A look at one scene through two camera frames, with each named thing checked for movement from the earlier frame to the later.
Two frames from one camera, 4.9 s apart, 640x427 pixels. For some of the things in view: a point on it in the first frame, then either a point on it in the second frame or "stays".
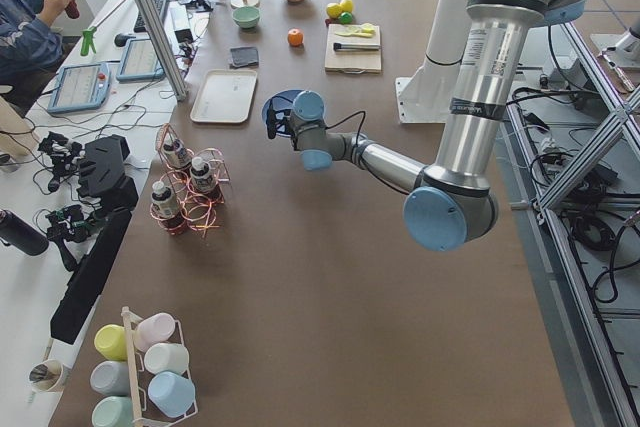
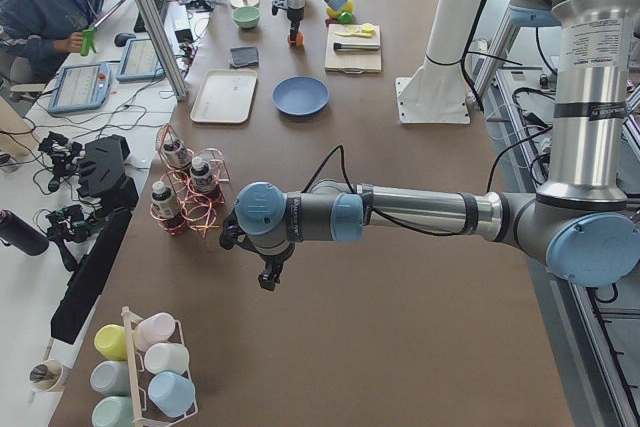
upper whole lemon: (347, 5) stays
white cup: (172, 357) stays
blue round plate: (280, 100) -> (300, 95)
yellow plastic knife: (368, 32) stays
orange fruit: (295, 37) stays
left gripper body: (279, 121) -> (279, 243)
